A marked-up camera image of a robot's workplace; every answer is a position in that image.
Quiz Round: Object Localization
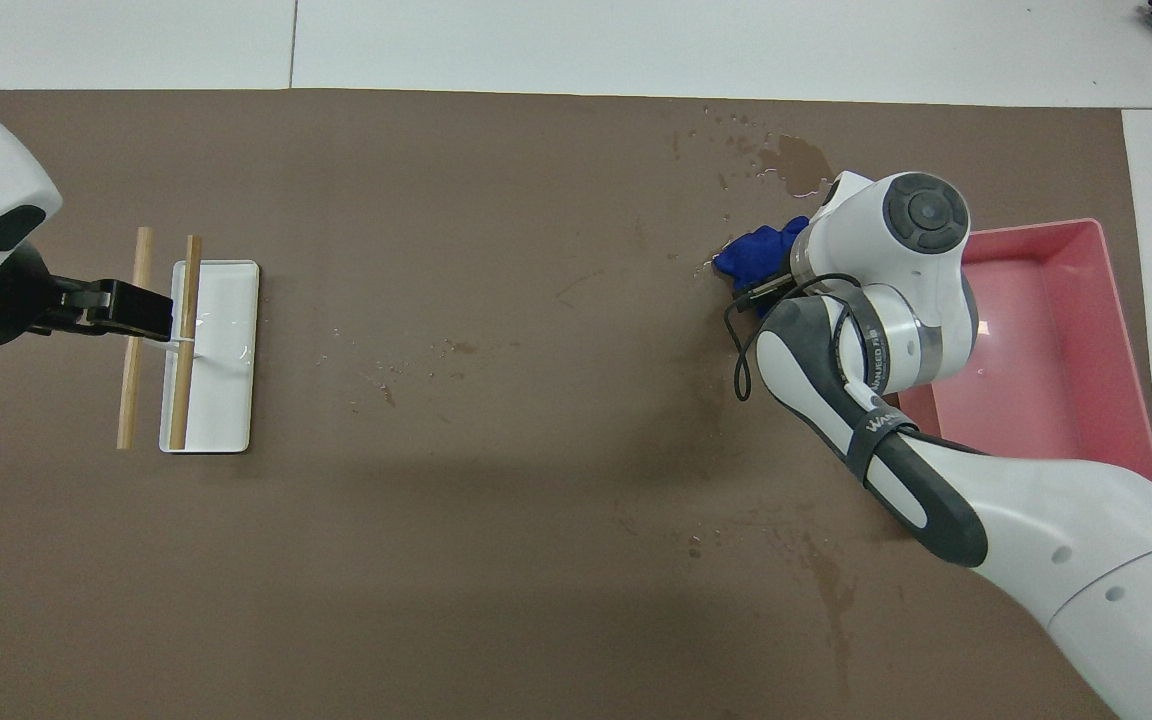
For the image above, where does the blue towel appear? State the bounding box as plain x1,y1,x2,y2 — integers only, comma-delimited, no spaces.
714,215,812,319

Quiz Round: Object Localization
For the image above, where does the white towel rack tray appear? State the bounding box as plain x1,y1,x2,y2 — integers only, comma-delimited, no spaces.
158,260,261,455

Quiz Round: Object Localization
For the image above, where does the water puddle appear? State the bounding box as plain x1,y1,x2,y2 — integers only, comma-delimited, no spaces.
756,133,835,199

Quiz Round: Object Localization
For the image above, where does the wooden rack rod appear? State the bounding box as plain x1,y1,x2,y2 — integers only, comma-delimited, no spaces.
116,226,155,451
168,235,203,451

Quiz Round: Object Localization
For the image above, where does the brown table mat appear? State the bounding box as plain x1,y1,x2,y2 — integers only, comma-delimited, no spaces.
0,88,1152,720

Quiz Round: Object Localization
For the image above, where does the pink plastic bin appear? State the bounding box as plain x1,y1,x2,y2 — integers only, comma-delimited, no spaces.
896,218,1152,488

